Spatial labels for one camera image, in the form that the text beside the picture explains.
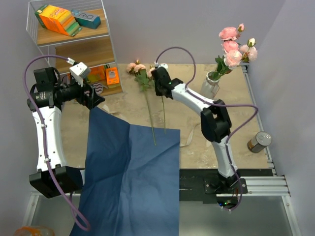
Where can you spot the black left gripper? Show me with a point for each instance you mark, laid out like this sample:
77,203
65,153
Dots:
92,100

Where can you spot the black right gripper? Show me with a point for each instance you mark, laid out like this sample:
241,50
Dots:
158,93

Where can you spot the peach rose stem short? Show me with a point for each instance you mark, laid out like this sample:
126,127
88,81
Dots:
163,110

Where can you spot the peach rose stem long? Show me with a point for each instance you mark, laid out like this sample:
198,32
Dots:
141,77

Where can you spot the pink rose stem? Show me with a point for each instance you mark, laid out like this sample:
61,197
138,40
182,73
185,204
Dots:
248,52
227,34

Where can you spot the blue wrapping paper sheet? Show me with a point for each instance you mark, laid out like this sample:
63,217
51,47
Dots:
131,179

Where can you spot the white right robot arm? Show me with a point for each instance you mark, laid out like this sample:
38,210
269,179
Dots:
214,117

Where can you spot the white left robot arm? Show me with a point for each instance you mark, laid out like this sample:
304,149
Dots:
48,126

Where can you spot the white ribbed ceramic vase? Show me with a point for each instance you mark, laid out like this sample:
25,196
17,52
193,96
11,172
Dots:
210,87

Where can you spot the purple wavy striped pad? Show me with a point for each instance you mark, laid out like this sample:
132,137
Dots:
98,87

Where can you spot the yellow orange sponge pack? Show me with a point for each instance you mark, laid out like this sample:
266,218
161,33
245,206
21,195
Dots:
96,74

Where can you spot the orange box on lower shelf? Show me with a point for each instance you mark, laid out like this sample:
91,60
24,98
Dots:
112,76

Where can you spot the teal toothpaste box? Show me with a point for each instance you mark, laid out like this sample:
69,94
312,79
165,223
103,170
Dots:
86,19

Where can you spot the metal tin can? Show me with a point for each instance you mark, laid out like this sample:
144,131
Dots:
259,142

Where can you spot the orange plastic bag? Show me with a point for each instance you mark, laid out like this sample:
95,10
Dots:
34,231

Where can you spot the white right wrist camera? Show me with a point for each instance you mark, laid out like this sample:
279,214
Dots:
157,65

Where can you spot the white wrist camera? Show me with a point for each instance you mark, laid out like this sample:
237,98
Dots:
78,70
157,65

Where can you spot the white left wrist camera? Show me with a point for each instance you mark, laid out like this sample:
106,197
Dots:
78,70

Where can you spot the white wire wooden shelf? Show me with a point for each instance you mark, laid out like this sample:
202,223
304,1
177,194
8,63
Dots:
93,47

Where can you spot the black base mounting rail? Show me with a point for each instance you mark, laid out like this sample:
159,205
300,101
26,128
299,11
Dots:
198,185

